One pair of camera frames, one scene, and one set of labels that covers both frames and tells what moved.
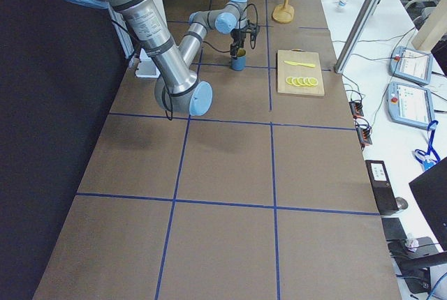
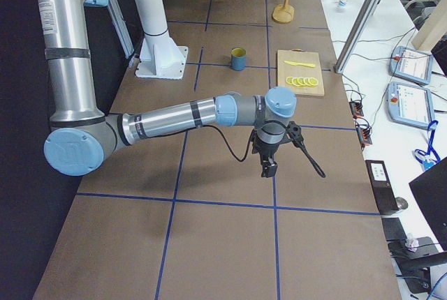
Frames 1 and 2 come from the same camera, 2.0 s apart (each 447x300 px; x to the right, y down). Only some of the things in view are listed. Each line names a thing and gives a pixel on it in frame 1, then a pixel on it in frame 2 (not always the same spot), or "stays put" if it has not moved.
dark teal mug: x=239 y=63 stays put
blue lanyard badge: x=428 y=158 stays put
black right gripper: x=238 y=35 -> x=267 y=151
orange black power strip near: x=364 y=135 stays put
